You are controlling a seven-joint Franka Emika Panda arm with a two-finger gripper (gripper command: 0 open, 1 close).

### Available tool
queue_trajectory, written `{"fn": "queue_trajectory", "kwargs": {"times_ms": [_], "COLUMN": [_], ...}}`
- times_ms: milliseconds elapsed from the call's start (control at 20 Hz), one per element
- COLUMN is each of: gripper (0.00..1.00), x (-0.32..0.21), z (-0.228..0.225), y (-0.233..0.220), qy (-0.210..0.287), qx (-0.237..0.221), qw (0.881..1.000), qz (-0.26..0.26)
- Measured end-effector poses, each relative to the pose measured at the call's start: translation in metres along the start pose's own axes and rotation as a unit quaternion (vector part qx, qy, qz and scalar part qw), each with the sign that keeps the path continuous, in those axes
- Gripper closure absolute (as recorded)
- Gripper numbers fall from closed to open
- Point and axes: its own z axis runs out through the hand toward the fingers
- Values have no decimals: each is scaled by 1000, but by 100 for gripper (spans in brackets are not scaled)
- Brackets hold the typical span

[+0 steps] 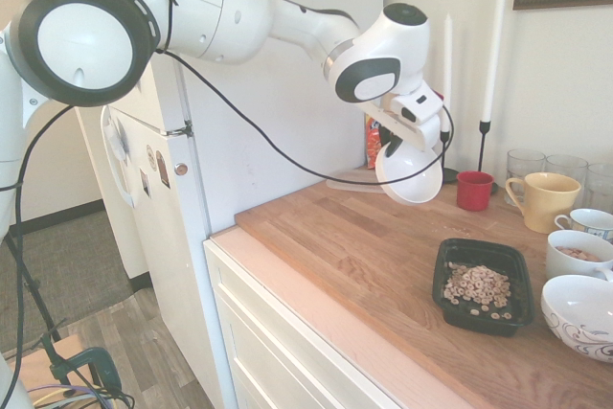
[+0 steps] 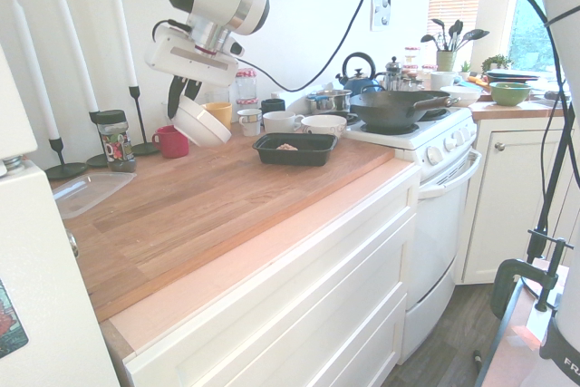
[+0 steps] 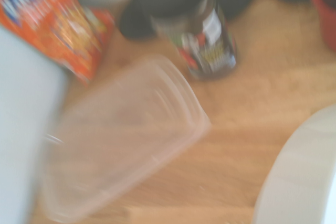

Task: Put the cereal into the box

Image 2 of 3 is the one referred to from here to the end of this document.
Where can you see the yellow mug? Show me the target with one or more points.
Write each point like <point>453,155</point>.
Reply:
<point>222,110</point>

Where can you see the large white mug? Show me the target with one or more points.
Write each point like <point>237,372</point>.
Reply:
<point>441,81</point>

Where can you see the french press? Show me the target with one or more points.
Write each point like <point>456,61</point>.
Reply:
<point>394,74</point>

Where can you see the red mug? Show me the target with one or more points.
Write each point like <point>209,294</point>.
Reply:
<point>174,142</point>

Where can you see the plain white bowl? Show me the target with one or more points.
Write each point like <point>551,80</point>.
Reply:
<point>199,126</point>

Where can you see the spice jar with black lid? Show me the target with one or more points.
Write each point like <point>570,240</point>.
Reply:
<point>115,142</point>

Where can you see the robot mounting table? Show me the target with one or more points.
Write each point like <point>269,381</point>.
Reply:
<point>512,351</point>

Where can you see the white refrigerator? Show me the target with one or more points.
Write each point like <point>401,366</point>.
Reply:
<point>36,246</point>

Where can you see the medium white taper candle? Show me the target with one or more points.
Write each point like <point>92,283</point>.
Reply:
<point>74,42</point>

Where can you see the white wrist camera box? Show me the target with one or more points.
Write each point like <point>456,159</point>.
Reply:
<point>235,48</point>

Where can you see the green clamp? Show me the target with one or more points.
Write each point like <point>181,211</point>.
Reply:
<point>500,287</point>

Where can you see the white cabinet with knob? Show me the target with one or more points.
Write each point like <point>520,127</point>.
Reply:
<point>512,201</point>

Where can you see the white cup with blue pattern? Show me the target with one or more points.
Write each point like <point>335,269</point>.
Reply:
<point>249,126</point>

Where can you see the colourful picture fridge magnet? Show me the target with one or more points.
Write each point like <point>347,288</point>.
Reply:
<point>11,319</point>

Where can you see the white bowl with swirl pattern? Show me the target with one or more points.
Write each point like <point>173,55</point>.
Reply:
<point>324,126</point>

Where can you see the white stove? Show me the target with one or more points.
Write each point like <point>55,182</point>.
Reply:
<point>435,246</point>

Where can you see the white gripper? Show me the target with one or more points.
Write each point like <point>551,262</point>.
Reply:
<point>190,63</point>

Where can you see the wide white bowl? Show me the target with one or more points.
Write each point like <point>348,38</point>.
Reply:
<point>462,94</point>

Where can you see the small potted plant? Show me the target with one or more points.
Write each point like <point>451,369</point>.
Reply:
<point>496,62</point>

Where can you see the black plastic food container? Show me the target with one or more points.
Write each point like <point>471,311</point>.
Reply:
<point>294,158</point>

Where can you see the tall white taper candle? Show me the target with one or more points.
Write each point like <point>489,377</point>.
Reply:
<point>121,20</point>

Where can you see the glass jar red checked lid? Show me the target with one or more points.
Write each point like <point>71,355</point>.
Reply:
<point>247,103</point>
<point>246,83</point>

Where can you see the steel pot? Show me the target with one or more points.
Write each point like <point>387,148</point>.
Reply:
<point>328,101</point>

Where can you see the black mug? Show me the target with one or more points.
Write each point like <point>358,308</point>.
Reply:
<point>272,106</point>

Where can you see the plain white cup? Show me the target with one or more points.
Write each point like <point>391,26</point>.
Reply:
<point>278,123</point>

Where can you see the white wall picture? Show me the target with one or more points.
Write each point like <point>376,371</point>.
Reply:
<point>380,11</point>

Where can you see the stack of plates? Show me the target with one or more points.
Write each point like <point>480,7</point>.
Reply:
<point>512,75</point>

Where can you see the clear plastic lid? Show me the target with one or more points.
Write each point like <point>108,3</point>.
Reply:
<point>90,192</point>

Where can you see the black camera stand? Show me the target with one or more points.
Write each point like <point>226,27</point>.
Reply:
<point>550,187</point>

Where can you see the blue kettle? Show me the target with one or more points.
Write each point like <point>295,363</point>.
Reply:
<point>360,83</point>

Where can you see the white drawer cabinet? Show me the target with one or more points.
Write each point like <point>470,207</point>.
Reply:
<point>272,292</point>

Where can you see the green bowl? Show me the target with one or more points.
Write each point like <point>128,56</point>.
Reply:
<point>509,94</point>

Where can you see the black wok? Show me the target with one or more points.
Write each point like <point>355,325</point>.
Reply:
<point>385,110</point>

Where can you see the short white taper candle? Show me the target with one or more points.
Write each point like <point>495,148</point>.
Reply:
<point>36,70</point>

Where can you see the utensil holder with black utensils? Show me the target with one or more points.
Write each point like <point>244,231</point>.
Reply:
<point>446,60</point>

